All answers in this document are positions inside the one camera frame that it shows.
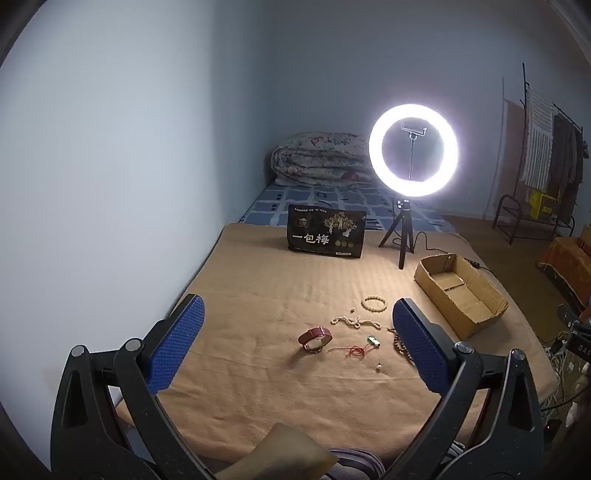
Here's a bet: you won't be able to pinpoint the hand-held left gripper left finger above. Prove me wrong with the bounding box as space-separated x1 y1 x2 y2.
51 294 218 480

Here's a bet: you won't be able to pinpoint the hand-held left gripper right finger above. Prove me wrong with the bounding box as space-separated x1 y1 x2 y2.
383 298 546 480

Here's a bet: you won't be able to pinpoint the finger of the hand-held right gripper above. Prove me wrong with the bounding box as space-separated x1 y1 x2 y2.
556 302 581 330

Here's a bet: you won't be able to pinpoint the cardboard box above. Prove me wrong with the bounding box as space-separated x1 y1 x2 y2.
414 254 509 340

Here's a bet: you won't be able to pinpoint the orange cloth covered furniture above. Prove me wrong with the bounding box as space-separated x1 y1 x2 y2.
538 226 591 301

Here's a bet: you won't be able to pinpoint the yellow box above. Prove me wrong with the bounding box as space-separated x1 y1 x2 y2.
529 189 557 220

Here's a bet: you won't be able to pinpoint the black tripod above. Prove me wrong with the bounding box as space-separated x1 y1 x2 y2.
379 198 419 271

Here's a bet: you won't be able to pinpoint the black metal shoe rack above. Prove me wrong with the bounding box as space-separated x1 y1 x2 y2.
493 194 575 245

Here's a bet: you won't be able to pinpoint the striped clothing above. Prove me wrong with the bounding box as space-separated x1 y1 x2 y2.
323 440 465 480

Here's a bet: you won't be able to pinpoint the black snack bag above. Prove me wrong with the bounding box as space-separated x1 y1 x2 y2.
287 204 367 259

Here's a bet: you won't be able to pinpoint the dark hanging clothes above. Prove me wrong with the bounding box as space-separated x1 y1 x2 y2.
549 113 586 217

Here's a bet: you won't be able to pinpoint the tan paper sheet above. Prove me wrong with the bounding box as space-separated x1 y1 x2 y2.
252 422 340 480

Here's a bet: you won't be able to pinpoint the white striped towel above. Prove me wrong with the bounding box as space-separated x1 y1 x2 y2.
524 85 555 190

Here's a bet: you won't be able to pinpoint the brown hanging cloth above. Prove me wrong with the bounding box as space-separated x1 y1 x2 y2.
501 99 527 185

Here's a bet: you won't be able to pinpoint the folded floral quilt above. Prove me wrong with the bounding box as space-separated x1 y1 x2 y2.
270 133 376 188

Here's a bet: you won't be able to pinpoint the black clothes rack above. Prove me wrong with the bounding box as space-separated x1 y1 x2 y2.
501 62 591 204

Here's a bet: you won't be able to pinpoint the brown wooden bead bracelet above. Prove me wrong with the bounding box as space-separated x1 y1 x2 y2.
387 328 416 365

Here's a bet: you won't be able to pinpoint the tangle of white cables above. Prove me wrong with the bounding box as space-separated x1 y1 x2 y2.
540 330 591 411

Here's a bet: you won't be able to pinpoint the red cord green pendant necklace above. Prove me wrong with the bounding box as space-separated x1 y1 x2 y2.
328 337 382 358

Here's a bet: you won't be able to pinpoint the pearl necklace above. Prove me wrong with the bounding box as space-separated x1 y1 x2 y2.
331 315 383 330

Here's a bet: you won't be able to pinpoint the red strap watch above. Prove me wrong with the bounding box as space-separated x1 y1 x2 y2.
298 327 334 354

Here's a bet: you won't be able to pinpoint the white ring light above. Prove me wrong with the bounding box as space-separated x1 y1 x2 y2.
368 104 459 200

